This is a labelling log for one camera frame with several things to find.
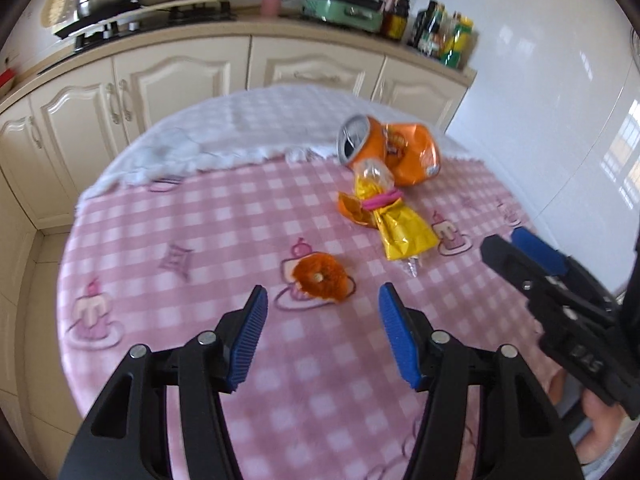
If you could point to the orange snack bag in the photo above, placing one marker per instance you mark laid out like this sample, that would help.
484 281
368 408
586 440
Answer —
415 155

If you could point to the person's right hand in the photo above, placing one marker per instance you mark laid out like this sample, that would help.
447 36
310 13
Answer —
602 425

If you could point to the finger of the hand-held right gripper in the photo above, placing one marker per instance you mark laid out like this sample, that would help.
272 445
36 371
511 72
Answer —
510 265
537 252

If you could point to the cream kitchen base cabinets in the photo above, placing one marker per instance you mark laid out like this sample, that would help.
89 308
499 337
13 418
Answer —
175 75

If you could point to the red container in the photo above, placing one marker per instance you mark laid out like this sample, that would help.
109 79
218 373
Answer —
6 80

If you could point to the pink utensil holder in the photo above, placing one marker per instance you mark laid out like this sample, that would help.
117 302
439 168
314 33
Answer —
271 4

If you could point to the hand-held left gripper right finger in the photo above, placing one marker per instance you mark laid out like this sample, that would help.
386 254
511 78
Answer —
400 340

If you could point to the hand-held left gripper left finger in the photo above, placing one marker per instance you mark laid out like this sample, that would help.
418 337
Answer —
247 335

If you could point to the orange peel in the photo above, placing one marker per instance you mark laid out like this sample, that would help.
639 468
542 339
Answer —
331 281

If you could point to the pink checked tablecloth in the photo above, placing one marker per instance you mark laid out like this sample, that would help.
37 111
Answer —
200 220

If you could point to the black gas stove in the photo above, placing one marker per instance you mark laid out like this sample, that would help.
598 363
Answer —
150 17

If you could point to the row of condiment bottles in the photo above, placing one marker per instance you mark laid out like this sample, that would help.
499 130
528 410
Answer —
430 30

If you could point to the small orange foil wrapper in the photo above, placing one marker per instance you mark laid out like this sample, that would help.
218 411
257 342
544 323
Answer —
351 208

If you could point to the round woven trivet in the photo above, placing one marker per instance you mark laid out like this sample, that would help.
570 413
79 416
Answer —
54 9

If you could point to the green electric cooker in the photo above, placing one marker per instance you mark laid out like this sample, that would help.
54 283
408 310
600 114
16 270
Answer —
342 5

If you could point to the white fringed cloth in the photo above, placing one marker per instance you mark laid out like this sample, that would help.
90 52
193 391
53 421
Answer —
240 120

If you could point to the crushed orange drink can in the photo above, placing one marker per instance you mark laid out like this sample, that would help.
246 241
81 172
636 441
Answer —
370 142

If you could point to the yellow foil wrapper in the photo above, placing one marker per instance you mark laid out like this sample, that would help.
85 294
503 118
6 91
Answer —
400 225

